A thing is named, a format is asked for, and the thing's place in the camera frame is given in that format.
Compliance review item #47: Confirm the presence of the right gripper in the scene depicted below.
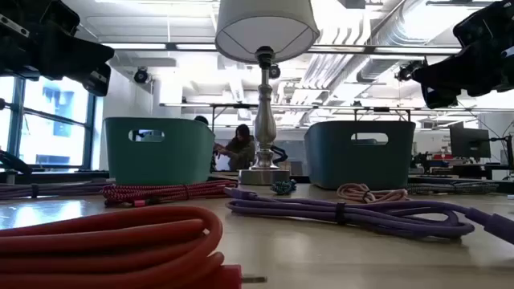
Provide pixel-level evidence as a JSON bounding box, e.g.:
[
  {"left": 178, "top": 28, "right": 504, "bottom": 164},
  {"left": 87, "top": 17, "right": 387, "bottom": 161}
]
[{"left": 410, "top": 0, "right": 514, "bottom": 110}]

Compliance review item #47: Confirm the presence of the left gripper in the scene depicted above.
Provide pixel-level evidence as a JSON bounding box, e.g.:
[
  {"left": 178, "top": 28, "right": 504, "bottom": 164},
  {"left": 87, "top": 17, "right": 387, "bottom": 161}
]
[{"left": 0, "top": 0, "right": 116, "bottom": 98}]

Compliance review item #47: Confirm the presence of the grey green braided cable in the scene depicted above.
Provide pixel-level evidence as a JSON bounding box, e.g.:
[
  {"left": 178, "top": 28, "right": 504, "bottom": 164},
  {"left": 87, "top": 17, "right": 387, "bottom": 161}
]
[{"left": 405, "top": 181, "right": 500, "bottom": 196}]

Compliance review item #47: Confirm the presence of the purple braided cable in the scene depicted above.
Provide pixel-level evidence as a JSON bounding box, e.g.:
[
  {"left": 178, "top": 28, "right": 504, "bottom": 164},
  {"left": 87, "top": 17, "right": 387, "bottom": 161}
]
[{"left": 0, "top": 181, "right": 112, "bottom": 201}]

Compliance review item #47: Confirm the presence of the pink braided cable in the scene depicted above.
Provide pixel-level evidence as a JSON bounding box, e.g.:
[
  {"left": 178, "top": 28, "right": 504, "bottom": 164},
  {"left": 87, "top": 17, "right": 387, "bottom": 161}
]
[{"left": 336, "top": 182, "right": 411, "bottom": 205}]

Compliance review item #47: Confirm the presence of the maroon white braided cable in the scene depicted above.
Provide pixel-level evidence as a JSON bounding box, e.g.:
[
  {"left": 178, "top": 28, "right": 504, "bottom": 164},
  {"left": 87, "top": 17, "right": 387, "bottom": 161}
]
[{"left": 100, "top": 178, "right": 239, "bottom": 209}]

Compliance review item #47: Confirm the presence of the purple smooth cable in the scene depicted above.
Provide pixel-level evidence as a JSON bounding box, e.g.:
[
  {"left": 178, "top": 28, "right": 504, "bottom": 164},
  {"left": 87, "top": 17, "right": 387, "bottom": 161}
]
[{"left": 223, "top": 186, "right": 514, "bottom": 246}]

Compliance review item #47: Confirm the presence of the teal braided cable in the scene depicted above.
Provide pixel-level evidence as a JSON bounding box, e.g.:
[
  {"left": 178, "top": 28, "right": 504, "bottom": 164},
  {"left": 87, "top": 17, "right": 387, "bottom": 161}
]
[{"left": 269, "top": 178, "right": 299, "bottom": 197}]

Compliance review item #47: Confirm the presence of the ceiling light strip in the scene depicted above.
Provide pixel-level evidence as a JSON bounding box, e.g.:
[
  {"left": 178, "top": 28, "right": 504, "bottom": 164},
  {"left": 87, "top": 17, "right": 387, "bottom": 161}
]
[{"left": 100, "top": 41, "right": 463, "bottom": 56}]

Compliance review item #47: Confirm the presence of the black computer monitor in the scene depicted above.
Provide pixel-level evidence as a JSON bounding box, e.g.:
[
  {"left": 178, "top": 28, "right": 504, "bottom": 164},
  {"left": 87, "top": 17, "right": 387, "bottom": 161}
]
[{"left": 448, "top": 120, "right": 492, "bottom": 160}]

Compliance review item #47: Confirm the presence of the green plastic bin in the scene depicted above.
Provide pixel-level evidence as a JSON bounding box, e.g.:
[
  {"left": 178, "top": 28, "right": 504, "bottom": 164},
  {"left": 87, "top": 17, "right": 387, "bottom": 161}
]
[{"left": 103, "top": 116, "right": 216, "bottom": 187}]

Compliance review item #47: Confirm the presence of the blue-grey plastic bin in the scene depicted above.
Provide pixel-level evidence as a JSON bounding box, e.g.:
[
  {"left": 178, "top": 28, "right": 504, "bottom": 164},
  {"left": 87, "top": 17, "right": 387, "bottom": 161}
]
[{"left": 303, "top": 120, "right": 417, "bottom": 191}]

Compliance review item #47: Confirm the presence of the silver lamp with white shade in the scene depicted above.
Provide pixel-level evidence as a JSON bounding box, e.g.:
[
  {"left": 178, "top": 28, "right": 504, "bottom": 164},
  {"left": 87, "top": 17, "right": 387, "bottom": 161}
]
[{"left": 214, "top": 0, "right": 321, "bottom": 187}]

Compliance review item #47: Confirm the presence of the window with dark frame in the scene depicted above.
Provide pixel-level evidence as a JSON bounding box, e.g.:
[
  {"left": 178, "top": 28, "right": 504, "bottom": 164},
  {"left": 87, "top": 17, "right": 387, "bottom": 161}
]
[{"left": 0, "top": 75, "right": 100, "bottom": 173}]

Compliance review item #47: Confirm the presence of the silver ventilation duct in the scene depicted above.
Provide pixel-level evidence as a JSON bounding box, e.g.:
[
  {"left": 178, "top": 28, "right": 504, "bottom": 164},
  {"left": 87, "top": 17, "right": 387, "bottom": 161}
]
[{"left": 355, "top": 0, "right": 457, "bottom": 83}]

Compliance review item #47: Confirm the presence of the black aluminium table frame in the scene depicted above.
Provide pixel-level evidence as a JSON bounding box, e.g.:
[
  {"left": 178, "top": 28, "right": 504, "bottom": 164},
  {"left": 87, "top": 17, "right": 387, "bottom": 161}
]
[{"left": 0, "top": 169, "right": 514, "bottom": 190}]

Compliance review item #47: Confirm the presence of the black cable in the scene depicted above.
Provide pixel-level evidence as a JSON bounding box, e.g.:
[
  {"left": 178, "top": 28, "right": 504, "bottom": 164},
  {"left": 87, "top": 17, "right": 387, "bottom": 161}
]
[{"left": 0, "top": 149, "right": 34, "bottom": 177}]

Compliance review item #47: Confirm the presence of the red smooth cable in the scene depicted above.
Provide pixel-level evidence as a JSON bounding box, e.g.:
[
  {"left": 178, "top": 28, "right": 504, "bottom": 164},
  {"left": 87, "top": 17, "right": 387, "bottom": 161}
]
[{"left": 0, "top": 205, "right": 268, "bottom": 289}]

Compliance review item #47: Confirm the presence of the black coiled cord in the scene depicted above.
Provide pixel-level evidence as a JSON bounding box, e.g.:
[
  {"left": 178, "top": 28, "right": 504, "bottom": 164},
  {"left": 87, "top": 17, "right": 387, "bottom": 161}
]
[{"left": 270, "top": 144, "right": 290, "bottom": 165}]

